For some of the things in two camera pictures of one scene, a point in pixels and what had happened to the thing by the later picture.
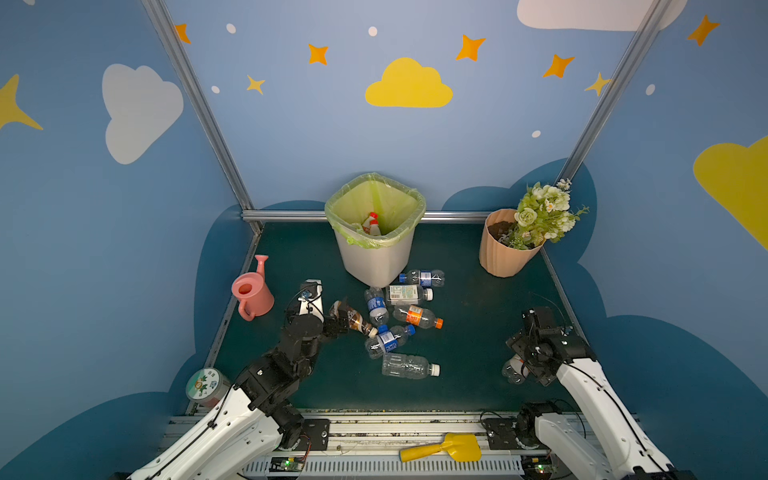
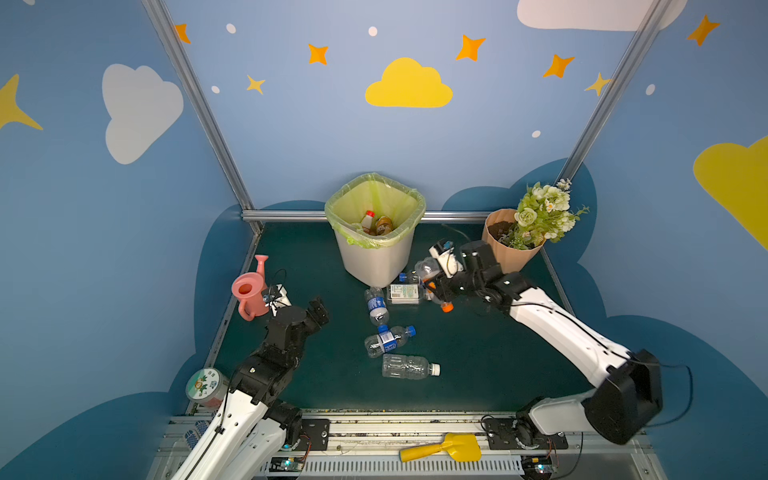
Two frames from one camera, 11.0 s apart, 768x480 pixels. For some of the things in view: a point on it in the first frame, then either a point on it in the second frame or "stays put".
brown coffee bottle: (355, 319) -> (383, 225)
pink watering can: (252, 292) stays put
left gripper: (330, 321) -> (308, 318)
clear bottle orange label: (417, 315) -> (425, 266)
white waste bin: (376, 238) stays put
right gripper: (525, 352) -> (444, 280)
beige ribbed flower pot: (495, 256) stays put
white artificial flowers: (542, 213) stays put
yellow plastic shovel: (464, 447) stays put
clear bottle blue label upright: (377, 306) stays put
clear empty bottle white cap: (413, 367) stays put
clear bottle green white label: (408, 294) stays put
